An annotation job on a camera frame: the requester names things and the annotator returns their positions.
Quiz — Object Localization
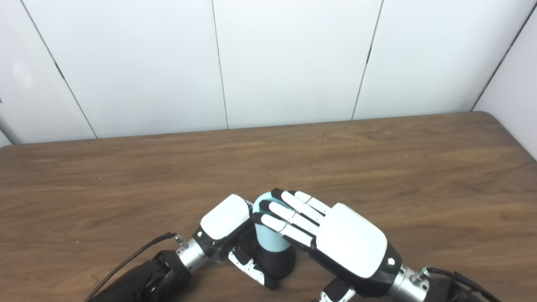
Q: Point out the black flared nozzle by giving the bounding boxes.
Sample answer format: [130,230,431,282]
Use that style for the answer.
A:
[256,242,296,280]

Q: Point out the light-blue hose piece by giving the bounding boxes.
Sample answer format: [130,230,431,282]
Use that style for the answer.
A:
[253,192,294,253]

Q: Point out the white and black right hand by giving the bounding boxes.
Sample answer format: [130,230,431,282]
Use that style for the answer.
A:
[252,188,402,302]

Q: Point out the grey corner post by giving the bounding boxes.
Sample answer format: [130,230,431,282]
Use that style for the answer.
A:
[0,99,21,145]

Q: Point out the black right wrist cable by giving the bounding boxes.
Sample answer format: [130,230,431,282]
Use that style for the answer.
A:
[413,266,502,302]

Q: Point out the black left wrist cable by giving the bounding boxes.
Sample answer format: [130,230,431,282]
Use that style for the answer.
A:
[84,232,185,302]

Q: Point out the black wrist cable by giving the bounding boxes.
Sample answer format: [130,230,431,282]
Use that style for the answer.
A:
[84,232,185,302]
[413,266,502,302]

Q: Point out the white and black left hand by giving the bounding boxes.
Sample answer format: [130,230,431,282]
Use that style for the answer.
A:
[192,194,277,291]

